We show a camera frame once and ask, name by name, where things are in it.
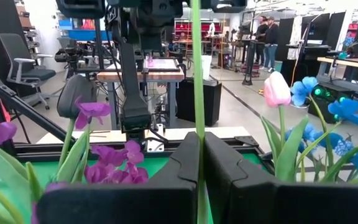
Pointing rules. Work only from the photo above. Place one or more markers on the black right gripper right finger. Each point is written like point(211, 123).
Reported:
point(259, 202)

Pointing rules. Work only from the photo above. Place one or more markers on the silver metal bracket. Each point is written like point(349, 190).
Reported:
point(152, 144)

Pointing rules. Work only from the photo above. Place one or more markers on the person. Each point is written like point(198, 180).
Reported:
point(271, 43)
point(4, 112)
point(261, 37)

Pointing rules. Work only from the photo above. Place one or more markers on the white bin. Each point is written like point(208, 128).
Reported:
point(206, 67)

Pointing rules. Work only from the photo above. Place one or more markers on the red storage shelf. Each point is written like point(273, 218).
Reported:
point(197, 29)

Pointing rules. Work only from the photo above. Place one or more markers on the black box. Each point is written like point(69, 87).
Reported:
point(199, 102)

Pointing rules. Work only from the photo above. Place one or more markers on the wooden top workbench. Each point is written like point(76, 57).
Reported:
point(141, 75)

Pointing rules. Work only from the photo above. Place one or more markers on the grey office chair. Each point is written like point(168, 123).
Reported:
point(26, 68)

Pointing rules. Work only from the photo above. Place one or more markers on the blue plastic bin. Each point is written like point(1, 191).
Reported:
point(82, 31)

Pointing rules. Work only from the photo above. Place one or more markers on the black computer with green lights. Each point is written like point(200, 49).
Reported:
point(325, 105)

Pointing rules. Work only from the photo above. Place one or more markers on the blue artificial flower bunch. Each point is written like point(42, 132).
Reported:
point(345, 109)

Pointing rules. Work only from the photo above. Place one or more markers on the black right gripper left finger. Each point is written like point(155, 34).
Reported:
point(166, 202)

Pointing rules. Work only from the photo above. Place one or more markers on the pink artificial tulip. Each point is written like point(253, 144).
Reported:
point(277, 88)

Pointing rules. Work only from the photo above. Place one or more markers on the wooden top desk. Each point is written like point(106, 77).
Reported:
point(350, 63)

